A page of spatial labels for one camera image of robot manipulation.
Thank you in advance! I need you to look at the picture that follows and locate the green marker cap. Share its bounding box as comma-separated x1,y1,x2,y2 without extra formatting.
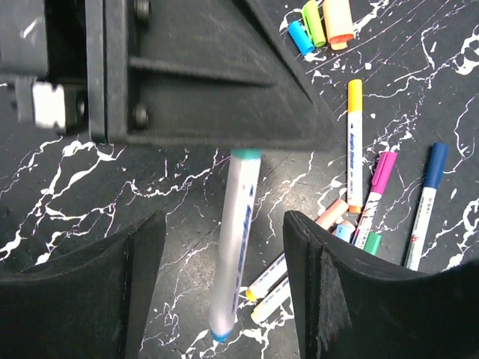
302,0,326,48

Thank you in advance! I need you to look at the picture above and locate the teal cap white marker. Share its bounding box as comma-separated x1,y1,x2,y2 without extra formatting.
209,149,262,343

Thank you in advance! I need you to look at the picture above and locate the dark blue cap marker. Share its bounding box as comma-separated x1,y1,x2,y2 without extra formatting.
404,142,448,271

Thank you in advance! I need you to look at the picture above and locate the purple cap marker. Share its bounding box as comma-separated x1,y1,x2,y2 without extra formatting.
353,152,397,249

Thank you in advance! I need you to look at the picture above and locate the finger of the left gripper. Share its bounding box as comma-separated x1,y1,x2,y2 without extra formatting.
128,1,337,151

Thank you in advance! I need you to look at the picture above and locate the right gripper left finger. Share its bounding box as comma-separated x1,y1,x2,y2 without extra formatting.
1,211,166,358

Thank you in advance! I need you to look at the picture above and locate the orange highlighter cap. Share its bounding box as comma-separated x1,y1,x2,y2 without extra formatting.
323,0,354,51

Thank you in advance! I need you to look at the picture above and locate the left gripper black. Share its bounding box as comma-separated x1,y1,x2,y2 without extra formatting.
0,0,130,145

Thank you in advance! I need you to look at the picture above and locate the light blue cap marker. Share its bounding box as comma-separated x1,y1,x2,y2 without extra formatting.
334,224,355,243

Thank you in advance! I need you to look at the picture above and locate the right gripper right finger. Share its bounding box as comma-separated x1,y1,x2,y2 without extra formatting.
282,211,478,358

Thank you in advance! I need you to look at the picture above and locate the pink cap white marker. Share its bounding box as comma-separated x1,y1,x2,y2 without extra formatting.
245,199,349,302

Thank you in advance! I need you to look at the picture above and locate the peach cap white marker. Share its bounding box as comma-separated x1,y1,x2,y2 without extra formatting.
250,219,356,325

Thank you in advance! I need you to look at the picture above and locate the blue marker cap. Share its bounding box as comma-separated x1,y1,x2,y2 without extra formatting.
287,21,314,55

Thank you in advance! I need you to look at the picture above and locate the yellow cap white marker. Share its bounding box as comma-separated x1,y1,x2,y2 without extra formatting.
347,79,363,214

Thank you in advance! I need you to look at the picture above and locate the dark green cap marker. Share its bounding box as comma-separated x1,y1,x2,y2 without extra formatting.
364,232,382,256

